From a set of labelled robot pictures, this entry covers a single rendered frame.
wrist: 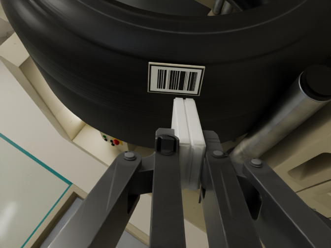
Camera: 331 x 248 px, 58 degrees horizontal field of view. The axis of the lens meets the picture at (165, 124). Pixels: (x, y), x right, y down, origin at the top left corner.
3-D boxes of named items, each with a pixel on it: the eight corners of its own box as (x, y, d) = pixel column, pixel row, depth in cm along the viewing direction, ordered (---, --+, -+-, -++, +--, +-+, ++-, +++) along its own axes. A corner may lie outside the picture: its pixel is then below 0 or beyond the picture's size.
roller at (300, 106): (236, 147, 67) (250, 162, 66) (222, 161, 65) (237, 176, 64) (318, 55, 34) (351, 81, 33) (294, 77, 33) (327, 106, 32)
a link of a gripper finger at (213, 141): (208, 175, 14) (269, 179, 14) (197, 129, 19) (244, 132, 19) (204, 201, 15) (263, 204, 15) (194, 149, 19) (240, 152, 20)
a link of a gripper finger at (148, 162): (175, 200, 15) (115, 196, 15) (173, 148, 19) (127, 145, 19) (178, 174, 14) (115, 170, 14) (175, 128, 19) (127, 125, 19)
